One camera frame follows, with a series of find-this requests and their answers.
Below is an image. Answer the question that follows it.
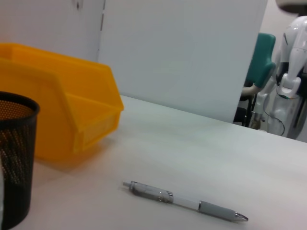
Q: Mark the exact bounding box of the white grey ballpoint pen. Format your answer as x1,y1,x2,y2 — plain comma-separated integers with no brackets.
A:
122,181,249,222

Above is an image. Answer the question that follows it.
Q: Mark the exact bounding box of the black mesh pen holder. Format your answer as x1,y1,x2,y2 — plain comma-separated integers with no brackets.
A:
0,91,41,230

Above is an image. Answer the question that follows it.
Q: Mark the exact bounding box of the yellow plastic bin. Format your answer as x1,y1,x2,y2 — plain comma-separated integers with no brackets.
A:
0,43,125,166

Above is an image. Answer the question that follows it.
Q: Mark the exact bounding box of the teal padded chair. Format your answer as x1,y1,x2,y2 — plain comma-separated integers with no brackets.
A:
246,33,276,90

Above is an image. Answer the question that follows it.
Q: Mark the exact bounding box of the white humanoid robot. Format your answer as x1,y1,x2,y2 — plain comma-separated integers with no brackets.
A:
250,15,307,139

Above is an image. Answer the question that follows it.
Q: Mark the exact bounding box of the black chair frame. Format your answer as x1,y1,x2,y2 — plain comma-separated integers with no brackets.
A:
234,80,256,127

